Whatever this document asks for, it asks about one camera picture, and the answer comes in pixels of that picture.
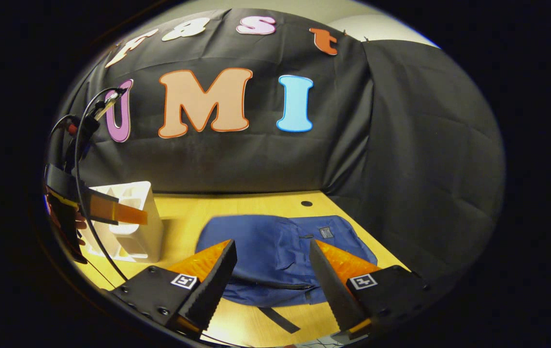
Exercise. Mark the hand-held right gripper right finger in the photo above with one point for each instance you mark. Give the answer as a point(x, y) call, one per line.
point(333, 295)

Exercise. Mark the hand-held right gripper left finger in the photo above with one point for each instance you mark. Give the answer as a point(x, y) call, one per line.
point(210, 292)

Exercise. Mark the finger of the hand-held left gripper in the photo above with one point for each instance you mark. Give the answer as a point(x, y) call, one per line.
point(121, 212)

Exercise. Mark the white bookshelf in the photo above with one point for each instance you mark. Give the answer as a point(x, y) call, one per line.
point(135, 241)

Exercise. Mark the black backdrop cloth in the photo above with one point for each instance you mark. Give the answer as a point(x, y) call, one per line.
point(401, 145)

